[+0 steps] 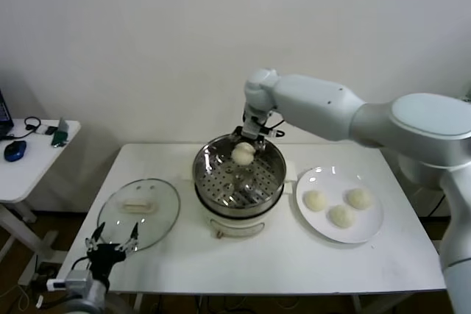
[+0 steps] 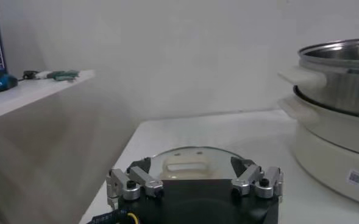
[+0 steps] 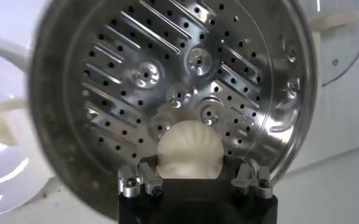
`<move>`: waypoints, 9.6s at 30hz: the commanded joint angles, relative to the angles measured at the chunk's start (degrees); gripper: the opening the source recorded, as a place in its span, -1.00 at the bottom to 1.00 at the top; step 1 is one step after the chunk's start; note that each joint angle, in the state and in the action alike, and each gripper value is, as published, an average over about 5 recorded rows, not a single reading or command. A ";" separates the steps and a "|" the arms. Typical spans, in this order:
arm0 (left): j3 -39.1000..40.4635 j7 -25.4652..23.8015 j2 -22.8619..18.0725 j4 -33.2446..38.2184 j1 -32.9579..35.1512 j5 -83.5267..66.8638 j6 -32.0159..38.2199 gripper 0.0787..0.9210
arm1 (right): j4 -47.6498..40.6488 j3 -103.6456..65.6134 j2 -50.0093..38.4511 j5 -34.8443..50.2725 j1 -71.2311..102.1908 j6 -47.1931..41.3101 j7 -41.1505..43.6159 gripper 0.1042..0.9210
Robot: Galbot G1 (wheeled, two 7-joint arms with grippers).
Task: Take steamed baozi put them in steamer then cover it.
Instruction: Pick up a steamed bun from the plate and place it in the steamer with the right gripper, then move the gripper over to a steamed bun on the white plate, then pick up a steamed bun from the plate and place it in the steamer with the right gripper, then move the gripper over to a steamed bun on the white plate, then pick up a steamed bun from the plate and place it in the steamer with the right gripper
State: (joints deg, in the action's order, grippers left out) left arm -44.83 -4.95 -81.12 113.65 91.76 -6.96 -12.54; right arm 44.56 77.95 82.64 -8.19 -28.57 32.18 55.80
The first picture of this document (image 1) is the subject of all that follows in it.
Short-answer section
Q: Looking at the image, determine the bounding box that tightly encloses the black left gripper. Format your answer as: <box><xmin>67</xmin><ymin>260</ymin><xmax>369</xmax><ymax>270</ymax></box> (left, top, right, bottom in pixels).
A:
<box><xmin>85</xmin><ymin>221</ymin><xmax>140</xmax><ymax>282</ymax></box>

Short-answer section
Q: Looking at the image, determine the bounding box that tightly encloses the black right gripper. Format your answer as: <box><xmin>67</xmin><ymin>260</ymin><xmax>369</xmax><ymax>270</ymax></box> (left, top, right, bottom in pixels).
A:
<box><xmin>228</xmin><ymin>107</ymin><xmax>272</xmax><ymax>153</ymax></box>

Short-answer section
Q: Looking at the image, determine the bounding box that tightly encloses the white steamed baozi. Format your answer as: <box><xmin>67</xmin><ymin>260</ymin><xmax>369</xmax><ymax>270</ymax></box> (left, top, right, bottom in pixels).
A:
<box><xmin>327</xmin><ymin>204</ymin><xmax>357</xmax><ymax>228</ymax></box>
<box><xmin>302</xmin><ymin>190</ymin><xmax>327</xmax><ymax>213</ymax></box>
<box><xmin>231</xmin><ymin>142</ymin><xmax>256</xmax><ymax>167</ymax></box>
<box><xmin>346</xmin><ymin>188</ymin><xmax>374</xmax><ymax>210</ymax></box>

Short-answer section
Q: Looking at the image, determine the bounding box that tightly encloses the glass lid with white handle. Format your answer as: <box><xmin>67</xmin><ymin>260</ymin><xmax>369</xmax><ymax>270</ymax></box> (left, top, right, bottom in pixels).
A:
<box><xmin>96</xmin><ymin>178</ymin><xmax>182</xmax><ymax>254</ymax></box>

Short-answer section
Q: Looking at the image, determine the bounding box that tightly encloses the stainless steel steamer basket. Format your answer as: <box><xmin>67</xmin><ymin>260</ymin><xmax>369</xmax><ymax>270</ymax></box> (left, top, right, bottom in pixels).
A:
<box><xmin>180</xmin><ymin>132</ymin><xmax>297</xmax><ymax>216</ymax></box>

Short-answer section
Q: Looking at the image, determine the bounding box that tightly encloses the white electric cooker base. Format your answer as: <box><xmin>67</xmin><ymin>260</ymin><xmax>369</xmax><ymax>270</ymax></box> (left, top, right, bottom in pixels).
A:
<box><xmin>193</xmin><ymin>181</ymin><xmax>294</xmax><ymax>240</ymax></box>

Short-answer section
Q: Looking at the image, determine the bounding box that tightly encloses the white side table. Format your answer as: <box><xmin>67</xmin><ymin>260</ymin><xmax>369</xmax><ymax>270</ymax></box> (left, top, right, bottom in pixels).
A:
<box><xmin>0</xmin><ymin>119</ymin><xmax>82</xmax><ymax>288</ymax></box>

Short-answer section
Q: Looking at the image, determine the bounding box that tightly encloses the green circuit board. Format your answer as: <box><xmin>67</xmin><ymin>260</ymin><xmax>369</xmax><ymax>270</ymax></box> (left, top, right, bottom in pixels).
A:
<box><xmin>50</xmin><ymin>118</ymin><xmax>71</xmax><ymax>148</ymax></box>

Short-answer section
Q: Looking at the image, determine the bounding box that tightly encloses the white round plate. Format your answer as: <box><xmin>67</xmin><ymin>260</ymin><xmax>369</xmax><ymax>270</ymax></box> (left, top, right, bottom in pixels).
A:
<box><xmin>294</xmin><ymin>165</ymin><xmax>385</xmax><ymax>245</ymax></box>

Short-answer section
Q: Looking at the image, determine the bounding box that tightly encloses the blue computer mouse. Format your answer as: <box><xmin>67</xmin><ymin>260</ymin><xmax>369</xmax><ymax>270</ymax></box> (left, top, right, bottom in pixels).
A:
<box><xmin>3</xmin><ymin>140</ymin><xmax>28</xmax><ymax>163</ymax></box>

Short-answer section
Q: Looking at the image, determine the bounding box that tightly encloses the dark laptop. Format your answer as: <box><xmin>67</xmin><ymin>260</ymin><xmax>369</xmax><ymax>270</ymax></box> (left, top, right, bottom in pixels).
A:
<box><xmin>0</xmin><ymin>88</ymin><xmax>15</xmax><ymax>140</ymax></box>

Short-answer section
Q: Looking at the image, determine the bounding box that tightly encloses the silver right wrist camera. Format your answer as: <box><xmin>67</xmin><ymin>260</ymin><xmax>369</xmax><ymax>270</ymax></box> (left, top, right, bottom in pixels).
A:
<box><xmin>257</xmin><ymin>124</ymin><xmax>285</xmax><ymax>139</ymax></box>

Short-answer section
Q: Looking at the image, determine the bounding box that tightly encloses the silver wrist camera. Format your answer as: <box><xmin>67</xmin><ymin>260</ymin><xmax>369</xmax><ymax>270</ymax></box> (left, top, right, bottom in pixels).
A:
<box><xmin>257</xmin><ymin>124</ymin><xmax>285</xmax><ymax>139</ymax></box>
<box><xmin>45</xmin><ymin>268</ymin><xmax>93</xmax><ymax>292</ymax></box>

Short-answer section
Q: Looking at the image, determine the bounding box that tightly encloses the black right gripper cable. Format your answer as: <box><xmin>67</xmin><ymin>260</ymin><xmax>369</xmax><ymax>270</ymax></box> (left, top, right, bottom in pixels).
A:
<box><xmin>265</xmin><ymin>110</ymin><xmax>286</xmax><ymax>137</ymax></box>

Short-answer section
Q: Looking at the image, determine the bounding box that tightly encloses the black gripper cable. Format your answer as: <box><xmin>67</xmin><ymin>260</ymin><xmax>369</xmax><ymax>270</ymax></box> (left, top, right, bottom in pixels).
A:
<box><xmin>265</xmin><ymin>110</ymin><xmax>286</xmax><ymax>137</ymax></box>
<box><xmin>71</xmin><ymin>256</ymin><xmax>91</xmax><ymax>271</ymax></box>

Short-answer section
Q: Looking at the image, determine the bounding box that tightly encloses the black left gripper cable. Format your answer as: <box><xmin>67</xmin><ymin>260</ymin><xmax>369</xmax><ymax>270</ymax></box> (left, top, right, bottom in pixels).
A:
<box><xmin>71</xmin><ymin>256</ymin><xmax>91</xmax><ymax>271</ymax></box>

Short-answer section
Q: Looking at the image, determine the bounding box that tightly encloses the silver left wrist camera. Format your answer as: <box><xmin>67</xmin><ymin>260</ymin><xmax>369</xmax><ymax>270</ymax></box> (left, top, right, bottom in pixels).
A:
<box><xmin>45</xmin><ymin>268</ymin><xmax>93</xmax><ymax>292</ymax></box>

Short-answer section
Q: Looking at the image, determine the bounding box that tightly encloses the black wall power cable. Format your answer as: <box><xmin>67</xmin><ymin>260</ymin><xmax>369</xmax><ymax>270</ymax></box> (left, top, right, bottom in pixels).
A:
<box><xmin>428</xmin><ymin>192</ymin><xmax>449</xmax><ymax>216</ymax></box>

